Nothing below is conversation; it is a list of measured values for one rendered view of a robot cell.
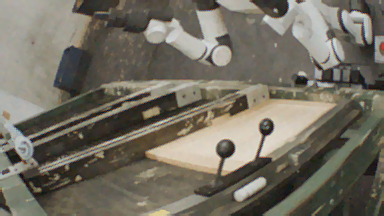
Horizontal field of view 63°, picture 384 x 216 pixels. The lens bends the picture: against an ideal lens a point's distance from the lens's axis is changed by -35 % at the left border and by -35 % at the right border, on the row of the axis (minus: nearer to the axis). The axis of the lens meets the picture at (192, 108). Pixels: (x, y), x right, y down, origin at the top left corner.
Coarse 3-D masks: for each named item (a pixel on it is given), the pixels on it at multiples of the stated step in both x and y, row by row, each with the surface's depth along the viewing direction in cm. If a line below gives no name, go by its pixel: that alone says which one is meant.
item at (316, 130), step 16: (336, 112) 120; (320, 128) 112; (288, 144) 106; (272, 160) 98; (256, 176) 95; (272, 176) 99; (224, 192) 89; (160, 208) 85; (176, 208) 84; (192, 208) 84; (208, 208) 87
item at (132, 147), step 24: (240, 96) 157; (264, 96) 165; (168, 120) 145; (192, 120) 145; (120, 144) 129; (144, 144) 135; (24, 168) 103; (48, 168) 112; (72, 168) 117; (96, 168) 123
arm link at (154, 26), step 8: (144, 16) 141; (152, 16) 141; (160, 16) 141; (168, 16) 142; (144, 24) 141; (152, 24) 142; (160, 24) 143; (136, 32) 143; (144, 32) 147; (152, 32) 141; (160, 32) 142; (152, 40) 144; (160, 40) 145
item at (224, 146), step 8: (216, 144) 84; (224, 144) 83; (232, 144) 83; (216, 152) 84; (224, 152) 83; (232, 152) 83; (224, 160) 86; (216, 176) 88; (208, 184) 90; (216, 184) 89
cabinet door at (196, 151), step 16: (256, 112) 153; (272, 112) 149; (288, 112) 144; (304, 112) 138; (320, 112) 133; (208, 128) 147; (224, 128) 144; (240, 128) 140; (256, 128) 136; (288, 128) 127; (304, 128) 121; (176, 144) 137; (192, 144) 135; (208, 144) 132; (240, 144) 125; (256, 144) 121; (272, 144) 117; (160, 160) 129; (176, 160) 123; (192, 160) 120; (208, 160) 117; (240, 160) 111
